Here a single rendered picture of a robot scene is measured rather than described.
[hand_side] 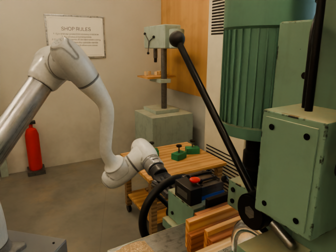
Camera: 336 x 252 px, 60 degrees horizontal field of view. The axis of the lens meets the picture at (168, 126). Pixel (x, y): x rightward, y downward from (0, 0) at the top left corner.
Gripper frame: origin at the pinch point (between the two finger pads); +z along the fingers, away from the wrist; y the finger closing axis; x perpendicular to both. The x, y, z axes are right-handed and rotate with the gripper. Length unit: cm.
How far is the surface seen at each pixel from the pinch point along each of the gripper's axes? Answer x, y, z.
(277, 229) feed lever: -55, -24, 50
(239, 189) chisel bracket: -44, -13, 33
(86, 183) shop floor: 136, 9, -153
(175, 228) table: -24.4, -22.0, 25.6
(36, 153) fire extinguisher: 130, -30, -209
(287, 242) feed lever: -55, -25, 52
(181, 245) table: -26.6, -24.6, 31.9
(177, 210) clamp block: -23.9, -18.1, 20.1
